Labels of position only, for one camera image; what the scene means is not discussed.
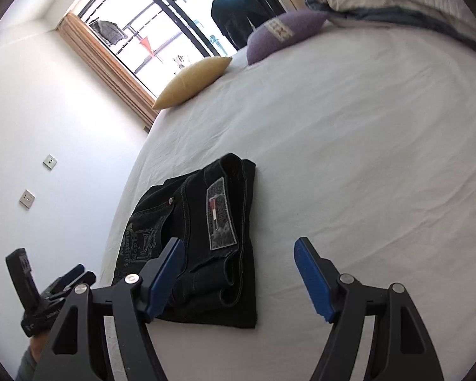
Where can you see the black denim pants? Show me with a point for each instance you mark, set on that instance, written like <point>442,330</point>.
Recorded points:
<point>190,206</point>

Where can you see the person's left forearm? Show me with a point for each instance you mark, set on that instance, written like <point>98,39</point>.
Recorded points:
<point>27,363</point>

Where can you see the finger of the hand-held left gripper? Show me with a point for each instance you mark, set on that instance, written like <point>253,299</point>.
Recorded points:
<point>85,280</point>
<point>69,276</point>

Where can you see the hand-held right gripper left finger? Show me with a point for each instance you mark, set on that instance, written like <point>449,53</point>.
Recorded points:
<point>164,281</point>

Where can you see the grey hanging garment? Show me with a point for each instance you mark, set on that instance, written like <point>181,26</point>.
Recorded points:
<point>107,31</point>

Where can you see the yellow pillow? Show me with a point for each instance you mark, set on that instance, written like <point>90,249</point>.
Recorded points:
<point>194,81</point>

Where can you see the black framed balcony window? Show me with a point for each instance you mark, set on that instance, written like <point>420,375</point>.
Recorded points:
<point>166,12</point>

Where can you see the bed with white sheet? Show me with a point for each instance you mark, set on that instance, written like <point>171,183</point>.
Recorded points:
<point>341,147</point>

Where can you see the red triangular flag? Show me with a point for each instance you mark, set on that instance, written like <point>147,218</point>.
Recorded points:
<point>146,45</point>

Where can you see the purple pillow with patterned stripe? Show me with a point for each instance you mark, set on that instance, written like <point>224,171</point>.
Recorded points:
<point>285,33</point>

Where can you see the dark hanging jacket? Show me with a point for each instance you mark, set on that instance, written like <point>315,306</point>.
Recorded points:
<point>238,16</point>

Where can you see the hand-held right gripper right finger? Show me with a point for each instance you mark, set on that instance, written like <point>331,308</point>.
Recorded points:
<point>313,281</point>

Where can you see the white wall socket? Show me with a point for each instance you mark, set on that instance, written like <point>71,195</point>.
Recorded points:
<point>49,161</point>
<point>27,199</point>

